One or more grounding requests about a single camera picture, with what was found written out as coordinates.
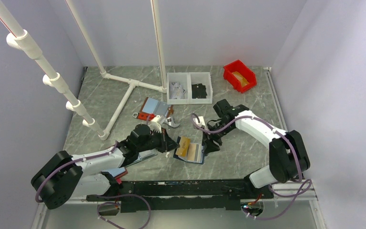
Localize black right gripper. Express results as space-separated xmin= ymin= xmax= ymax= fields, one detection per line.
xmin=202 ymin=121 xmax=234 ymax=155

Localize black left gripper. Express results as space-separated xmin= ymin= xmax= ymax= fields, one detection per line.
xmin=137 ymin=127 xmax=180 ymax=153

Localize gold vip card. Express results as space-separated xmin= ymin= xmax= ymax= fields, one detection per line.
xmin=175 ymin=136 xmax=191 ymax=157

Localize navy blue card holder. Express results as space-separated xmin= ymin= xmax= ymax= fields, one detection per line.
xmin=173 ymin=137 xmax=205 ymax=164

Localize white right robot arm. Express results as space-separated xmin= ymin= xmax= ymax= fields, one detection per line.
xmin=193 ymin=99 xmax=311 ymax=198

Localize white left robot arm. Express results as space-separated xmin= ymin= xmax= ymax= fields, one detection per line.
xmin=30 ymin=124 xmax=179 ymax=209

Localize green open card holder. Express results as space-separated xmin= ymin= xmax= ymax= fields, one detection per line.
xmin=133 ymin=149 xmax=157 ymax=164

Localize red open card holder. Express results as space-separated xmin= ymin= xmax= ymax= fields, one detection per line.
xmin=104 ymin=167 xmax=128 ymax=180

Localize white bin with black cards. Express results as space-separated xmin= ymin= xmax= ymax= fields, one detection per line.
xmin=189 ymin=72 xmax=213 ymax=104

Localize gold cards in bin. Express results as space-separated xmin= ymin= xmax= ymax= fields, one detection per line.
xmin=233 ymin=72 xmax=249 ymax=87

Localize red plastic bin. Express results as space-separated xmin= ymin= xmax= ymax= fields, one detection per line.
xmin=223 ymin=60 xmax=257 ymax=94

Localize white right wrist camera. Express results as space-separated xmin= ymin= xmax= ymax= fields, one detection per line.
xmin=193 ymin=116 xmax=208 ymax=130

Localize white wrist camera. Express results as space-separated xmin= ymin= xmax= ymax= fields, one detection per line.
xmin=146 ymin=114 xmax=163 ymax=133
xmin=193 ymin=116 xmax=208 ymax=130

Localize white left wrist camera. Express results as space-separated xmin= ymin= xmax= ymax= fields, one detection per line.
xmin=146 ymin=114 xmax=163 ymax=133

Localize orange handled adjustable wrench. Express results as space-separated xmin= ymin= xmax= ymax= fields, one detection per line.
xmin=132 ymin=113 xmax=180 ymax=128

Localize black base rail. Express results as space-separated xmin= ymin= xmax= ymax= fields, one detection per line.
xmin=86 ymin=178 xmax=274 ymax=213

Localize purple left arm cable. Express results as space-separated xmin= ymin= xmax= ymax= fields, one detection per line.
xmin=34 ymin=140 xmax=152 ymax=229

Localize white pvc pipe frame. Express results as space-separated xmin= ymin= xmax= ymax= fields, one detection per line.
xmin=0 ymin=0 xmax=171 ymax=141

